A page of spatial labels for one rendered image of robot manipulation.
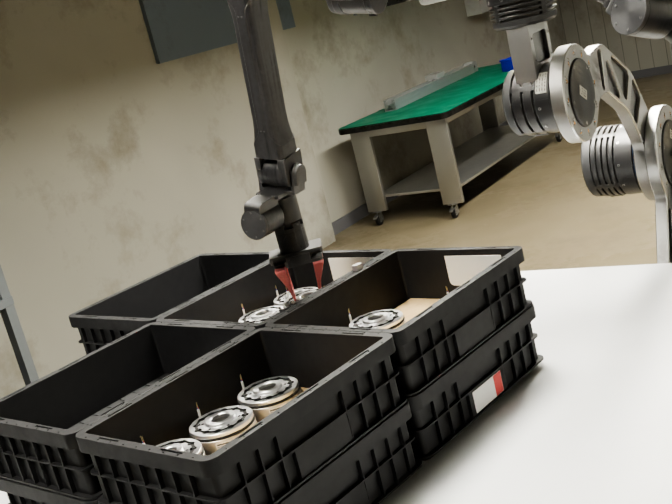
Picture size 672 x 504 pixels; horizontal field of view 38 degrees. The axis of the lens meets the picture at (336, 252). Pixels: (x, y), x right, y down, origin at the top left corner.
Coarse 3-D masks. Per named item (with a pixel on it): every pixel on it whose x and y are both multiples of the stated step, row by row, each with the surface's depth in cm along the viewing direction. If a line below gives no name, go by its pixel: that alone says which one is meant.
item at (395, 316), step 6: (372, 312) 181; (390, 312) 179; (396, 312) 178; (360, 318) 181; (390, 318) 176; (396, 318) 175; (402, 318) 175; (354, 324) 178; (360, 324) 176; (372, 324) 175; (378, 324) 174; (384, 324) 173; (390, 324) 173
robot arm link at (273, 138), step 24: (240, 0) 162; (264, 0) 164; (240, 24) 164; (264, 24) 165; (240, 48) 167; (264, 48) 166; (264, 72) 167; (264, 96) 169; (264, 120) 172; (264, 144) 174; (288, 144) 175; (264, 168) 178; (288, 168) 176
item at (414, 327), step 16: (384, 256) 191; (512, 256) 171; (480, 272) 166; (496, 272) 168; (336, 288) 179; (464, 288) 160; (480, 288) 164; (304, 304) 173; (432, 304) 156; (448, 304) 157; (272, 320) 168; (416, 320) 150; (432, 320) 153; (400, 336) 148; (416, 336) 150
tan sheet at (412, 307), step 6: (408, 300) 194; (414, 300) 193; (420, 300) 192; (426, 300) 191; (432, 300) 190; (402, 306) 191; (408, 306) 190; (414, 306) 189; (420, 306) 188; (426, 306) 187; (402, 312) 187; (408, 312) 186; (414, 312) 186; (420, 312) 185; (408, 318) 183
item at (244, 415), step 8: (224, 408) 153; (232, 408) 152; (240, 408) 152; (248, 408) 151; (208, 416) 151; (240, 416) 148; (248, 416) 148; (192, 424) 150; (200, 424) 149; (232, 424) 146; (240, 424) 145; (192, 432) 147; (200, 432) 147; (208, 432) 146; (216, 432) 146; (224, 432) 144; (232, 432) 144
